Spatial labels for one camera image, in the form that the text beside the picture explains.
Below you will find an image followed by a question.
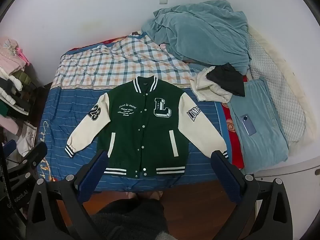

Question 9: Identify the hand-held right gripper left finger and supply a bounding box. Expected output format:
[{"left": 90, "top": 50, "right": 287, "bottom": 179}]
[{"left": 25, "top": 149, "right": 109, "bottom": 240}]

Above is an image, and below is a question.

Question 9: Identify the plaid bed sheet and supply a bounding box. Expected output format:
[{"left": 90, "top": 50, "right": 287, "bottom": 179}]
[{"left": 50, "top": 31, "right": 198, "bottom": 90}]

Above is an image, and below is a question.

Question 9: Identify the red patterned blanket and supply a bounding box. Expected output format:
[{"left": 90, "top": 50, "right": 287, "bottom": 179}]
[{"left": 220, "top": 100, "right": 245, "bottom": 170}]

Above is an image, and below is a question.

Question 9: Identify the black cloth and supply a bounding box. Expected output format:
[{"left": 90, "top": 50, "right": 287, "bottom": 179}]
[{"left": 206, "top": 62, "right": 246, "bottom": 97}]

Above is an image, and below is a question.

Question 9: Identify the light blue folded blanket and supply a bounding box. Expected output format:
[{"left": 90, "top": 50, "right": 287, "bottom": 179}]
[{"left": 226, "top": 77, "right": 290, "bottom": 164}]

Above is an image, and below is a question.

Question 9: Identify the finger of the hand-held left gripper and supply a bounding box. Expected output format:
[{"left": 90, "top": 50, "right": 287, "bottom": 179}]
[
  {"left": 2, "top": 139, "right": 18, "bottom": 157},
  {"left": 19, "top": 142, "right": 48, "bottom": 178}
]

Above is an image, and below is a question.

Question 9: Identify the blue striped bed sheet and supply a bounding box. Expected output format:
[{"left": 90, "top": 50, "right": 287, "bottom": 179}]
[{"left": 37, "top": 85, "right": 225, "bottom": 193}]

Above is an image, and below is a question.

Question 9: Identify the black cable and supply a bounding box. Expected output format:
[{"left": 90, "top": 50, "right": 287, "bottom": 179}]
[{"left": 0, "top": 152, "right": 14, "bottom": 222}]

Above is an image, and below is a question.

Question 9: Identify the white printed cloth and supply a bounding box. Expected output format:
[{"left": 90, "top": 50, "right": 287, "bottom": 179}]
[{"left": 15, "top": 120, "right": 38, "bottom": 155}]

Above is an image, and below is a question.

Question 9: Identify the teal blanket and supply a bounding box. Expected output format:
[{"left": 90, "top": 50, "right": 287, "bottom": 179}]
[{"left": 141, "top": 0, "right": 252, "bottom": 75}]

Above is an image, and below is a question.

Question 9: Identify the green varsity jacket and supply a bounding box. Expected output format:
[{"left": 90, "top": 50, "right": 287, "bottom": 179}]
[{"left": 65, "top": 76, "right": 229, "bottom": 179}]

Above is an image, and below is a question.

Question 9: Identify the white quilted mattress pad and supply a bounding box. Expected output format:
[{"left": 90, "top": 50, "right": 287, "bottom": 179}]
[{"left": 246, "top": 26, "right": 313, "bottom": 155}]

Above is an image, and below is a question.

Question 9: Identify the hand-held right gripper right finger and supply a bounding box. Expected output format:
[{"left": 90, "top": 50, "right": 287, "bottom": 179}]
[{"left": 211, "top": 151, "right": 300, "bottom": 240}]

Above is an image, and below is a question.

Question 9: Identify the blue smartphone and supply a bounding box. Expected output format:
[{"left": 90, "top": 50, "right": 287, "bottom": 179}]
[{"left": 240, "top": 114, "right": 257, "bottom": 137}]

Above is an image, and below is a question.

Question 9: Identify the person's dark fuzzy garment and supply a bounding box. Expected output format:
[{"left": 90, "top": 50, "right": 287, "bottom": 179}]
[{"left": 85, "top": 197, "right": 170, "bottom": 240}]

